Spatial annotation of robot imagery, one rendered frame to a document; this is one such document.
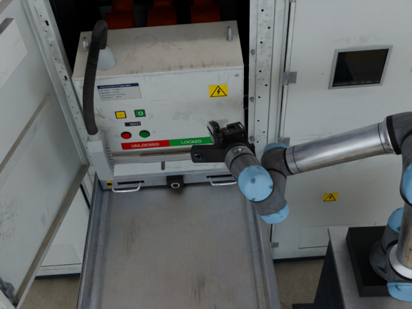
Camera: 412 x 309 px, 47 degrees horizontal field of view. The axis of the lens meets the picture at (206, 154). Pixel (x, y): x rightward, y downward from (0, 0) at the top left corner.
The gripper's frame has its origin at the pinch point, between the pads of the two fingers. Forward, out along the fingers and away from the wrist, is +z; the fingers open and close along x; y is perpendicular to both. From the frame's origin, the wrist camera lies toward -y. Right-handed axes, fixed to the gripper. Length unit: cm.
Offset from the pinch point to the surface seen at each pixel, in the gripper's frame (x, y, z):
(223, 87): 8.1, 7.3, 4.9
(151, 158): -15.8, -17.4, 15.6
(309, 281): -118, 46, 30
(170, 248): -41.5, -19.1, -0.8
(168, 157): -16.5, -11.7, 14.3
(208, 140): -13.6, 2.3, 13.6
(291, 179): -49, 36, 25
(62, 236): -70, -61, 58
